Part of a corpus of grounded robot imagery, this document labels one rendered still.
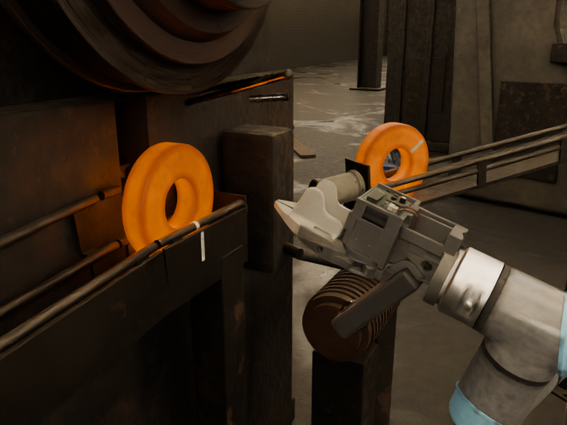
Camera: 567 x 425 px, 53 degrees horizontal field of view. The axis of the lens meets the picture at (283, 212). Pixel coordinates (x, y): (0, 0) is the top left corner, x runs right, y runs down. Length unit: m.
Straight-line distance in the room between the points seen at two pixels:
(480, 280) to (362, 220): 0.13
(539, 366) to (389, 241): 0.19
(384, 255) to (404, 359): 1.24
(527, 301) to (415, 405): 1.07
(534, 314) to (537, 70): 2.71
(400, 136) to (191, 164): 0.47
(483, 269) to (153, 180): 0.39
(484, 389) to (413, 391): 1.05
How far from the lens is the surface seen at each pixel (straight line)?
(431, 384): 1.74
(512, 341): 0.62
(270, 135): 0.90
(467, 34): 3.39
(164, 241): 0.70
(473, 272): 0.60
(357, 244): 0.62
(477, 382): 0.66
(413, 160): 1.14
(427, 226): 0.62
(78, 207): 0.71
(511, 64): 3.30
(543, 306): 0.61
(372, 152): 1.08
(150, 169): 0.71
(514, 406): 0.66
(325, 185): 0.67
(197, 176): 0.78
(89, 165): 0.74
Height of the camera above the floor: 0.96
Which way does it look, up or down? 18 degrees down
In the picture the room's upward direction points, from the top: straight up
